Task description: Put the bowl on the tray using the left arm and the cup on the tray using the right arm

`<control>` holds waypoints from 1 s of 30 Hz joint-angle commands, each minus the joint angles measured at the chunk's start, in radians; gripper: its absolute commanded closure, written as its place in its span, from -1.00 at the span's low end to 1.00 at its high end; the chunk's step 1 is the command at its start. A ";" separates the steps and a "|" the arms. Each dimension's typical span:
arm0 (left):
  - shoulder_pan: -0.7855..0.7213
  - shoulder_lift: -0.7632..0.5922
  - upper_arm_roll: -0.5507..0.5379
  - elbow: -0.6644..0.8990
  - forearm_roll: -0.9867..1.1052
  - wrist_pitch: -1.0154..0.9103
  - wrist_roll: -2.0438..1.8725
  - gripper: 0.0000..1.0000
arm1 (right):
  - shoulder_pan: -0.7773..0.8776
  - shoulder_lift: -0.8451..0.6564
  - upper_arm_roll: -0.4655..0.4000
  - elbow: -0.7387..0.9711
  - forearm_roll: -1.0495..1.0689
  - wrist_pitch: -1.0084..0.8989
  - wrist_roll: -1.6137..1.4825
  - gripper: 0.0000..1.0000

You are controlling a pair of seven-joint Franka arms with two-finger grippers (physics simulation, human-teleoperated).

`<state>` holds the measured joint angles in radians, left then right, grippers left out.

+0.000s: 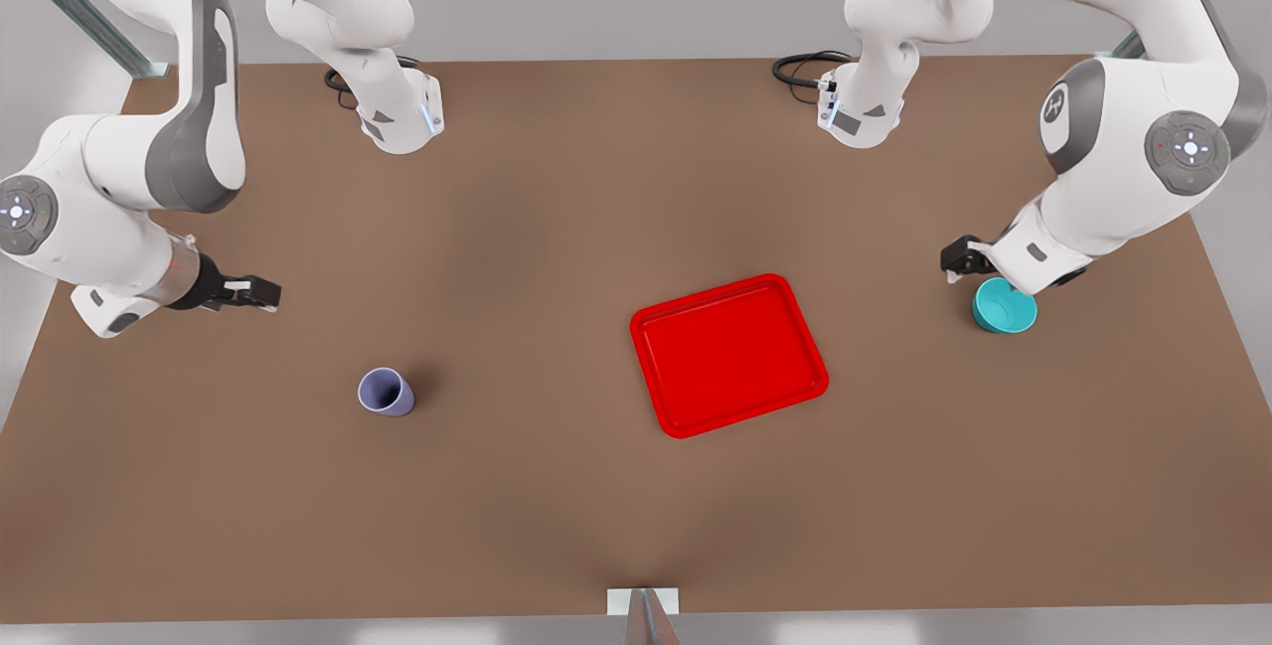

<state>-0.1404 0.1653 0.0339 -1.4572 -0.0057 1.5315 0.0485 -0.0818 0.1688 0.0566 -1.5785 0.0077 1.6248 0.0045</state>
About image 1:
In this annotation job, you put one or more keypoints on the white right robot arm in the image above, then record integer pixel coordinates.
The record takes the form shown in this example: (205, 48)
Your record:
(119, 158)

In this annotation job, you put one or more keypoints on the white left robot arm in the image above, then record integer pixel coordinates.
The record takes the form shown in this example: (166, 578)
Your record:
(1133, 128)

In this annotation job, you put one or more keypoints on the teal bowl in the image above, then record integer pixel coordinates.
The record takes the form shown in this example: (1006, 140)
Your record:
(1004, 310)

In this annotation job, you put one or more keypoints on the lavender cup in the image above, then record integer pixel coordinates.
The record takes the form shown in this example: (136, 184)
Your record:
(386, 393)

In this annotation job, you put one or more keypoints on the red tray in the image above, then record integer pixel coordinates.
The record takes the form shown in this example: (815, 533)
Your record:
(728, 355)

